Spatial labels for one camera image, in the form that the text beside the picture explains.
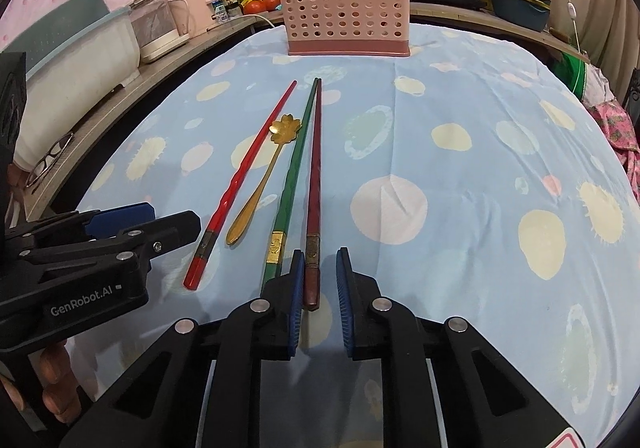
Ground bright red chopstick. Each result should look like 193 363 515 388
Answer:
182 80 297 291

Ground dark red chopstick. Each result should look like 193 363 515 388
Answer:
304 78 322 311

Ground green chopstick gold band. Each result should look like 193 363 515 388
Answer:
262 77 321 290

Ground person's hand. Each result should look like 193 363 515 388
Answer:
38 342 81 424

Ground black eyeglasses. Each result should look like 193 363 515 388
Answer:
25 131 75 188

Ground white plastic tub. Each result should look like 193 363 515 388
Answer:
13 7 140 171

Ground gold flower spoon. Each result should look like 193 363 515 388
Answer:
226 114 302 246

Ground light blue patterned tablecloth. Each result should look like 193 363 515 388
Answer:
79 25 639 447

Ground red tomato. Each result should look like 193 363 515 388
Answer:
262 0 281 12
243 0 268 15

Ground pink perforated utensil basket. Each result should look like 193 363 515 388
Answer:
281 0 410 56

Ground pink floral cloth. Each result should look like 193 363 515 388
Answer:
588 99 640 200

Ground teal yellow stacked bowls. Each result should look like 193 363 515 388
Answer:
490 0 551 32

